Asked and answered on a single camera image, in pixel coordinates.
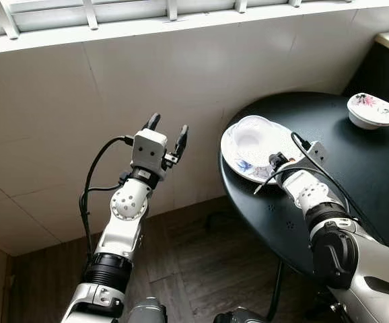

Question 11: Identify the white floral plate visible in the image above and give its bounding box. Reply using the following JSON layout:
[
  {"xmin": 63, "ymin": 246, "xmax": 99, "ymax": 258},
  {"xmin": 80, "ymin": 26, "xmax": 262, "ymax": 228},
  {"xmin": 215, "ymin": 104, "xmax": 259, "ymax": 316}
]
[{"xmin": 220, "ymin": 115, "xmax": 304, "ymax": 184}]

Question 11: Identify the small white floral bowl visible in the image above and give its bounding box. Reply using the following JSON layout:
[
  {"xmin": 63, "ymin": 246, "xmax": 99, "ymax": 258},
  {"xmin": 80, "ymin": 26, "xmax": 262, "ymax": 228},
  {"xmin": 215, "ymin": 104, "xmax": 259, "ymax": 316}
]
[{"xmin": 347, "ymin": 92, "xmax": 389, "ymax": 131}]

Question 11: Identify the round black table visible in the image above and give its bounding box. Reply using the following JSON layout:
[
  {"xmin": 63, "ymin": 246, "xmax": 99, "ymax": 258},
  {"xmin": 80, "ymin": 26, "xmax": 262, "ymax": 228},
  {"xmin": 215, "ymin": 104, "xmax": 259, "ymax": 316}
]
[{"xmin": 218, "ymin": 91, "xmax": 389, "ymax": 322}]

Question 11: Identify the grey robot left leg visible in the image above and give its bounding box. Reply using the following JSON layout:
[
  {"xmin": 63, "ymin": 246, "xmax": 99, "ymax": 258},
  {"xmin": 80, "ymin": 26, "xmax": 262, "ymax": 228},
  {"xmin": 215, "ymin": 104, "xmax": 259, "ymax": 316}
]
[{"xmin": 127, "ymin": 296, "xmax": 168, "ymax": 323}]

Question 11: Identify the grey robot leg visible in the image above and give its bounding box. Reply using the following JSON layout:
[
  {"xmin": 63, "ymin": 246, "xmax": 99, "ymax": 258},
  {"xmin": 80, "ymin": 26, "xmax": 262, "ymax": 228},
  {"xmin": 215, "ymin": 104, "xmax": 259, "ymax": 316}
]
[
  {"xmin": 127, "ymin": 296, "xmax": 168, "ymax": 323},
  {"xmin": 213, "ymin": 306, "xmax": 271, "ymax": 323}
]

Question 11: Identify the grey robot right leg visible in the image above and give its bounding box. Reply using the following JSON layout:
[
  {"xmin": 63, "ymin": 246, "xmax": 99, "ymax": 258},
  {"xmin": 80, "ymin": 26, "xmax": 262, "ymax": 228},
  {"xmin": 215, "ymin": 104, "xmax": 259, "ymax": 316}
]
[{"xmin": 213, "ymin": 306, "xmax": 271, "ymax": 323}]

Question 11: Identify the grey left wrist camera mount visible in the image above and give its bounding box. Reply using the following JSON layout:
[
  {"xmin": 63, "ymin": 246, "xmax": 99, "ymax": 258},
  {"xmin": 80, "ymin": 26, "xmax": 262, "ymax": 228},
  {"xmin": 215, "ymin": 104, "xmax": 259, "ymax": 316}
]
[{"xmin": 131, "ymin": 128, "xmax": 169, "ymax": 174}]

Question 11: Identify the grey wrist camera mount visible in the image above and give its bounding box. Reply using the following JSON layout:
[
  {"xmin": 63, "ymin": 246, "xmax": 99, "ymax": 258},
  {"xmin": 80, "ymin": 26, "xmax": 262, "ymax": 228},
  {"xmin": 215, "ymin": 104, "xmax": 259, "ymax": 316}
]
[
  {"xmin": 131, "ymin": 128, "xmax": 169, "ymax": 174},
  {"xmin": 302, "ymin": 140, "xmax": 328, "ymax": 166}
]

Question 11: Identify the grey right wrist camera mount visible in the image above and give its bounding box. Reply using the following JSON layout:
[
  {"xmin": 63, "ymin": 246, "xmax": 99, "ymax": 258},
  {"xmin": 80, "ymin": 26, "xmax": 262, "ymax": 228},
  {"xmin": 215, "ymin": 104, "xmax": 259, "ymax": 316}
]
[{"xmin": 302, "ymin": 140, "xmax": 328, "ymax": 166}]

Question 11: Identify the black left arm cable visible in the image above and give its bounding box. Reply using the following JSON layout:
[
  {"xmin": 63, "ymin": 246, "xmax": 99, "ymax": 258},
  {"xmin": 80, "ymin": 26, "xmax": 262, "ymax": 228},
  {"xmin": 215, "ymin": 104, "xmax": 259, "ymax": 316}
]
[{"xmin": 79, "ymin": 135, "xmax": 136, "ymax": 260}]

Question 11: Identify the white barred window frame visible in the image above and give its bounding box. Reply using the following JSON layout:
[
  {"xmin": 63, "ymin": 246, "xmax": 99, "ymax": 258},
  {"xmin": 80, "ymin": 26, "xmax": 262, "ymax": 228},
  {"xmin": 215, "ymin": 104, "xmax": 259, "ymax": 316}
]
[{"xmin": 0, "ymin": 0, "xmax": 389, "ymax": 57}]

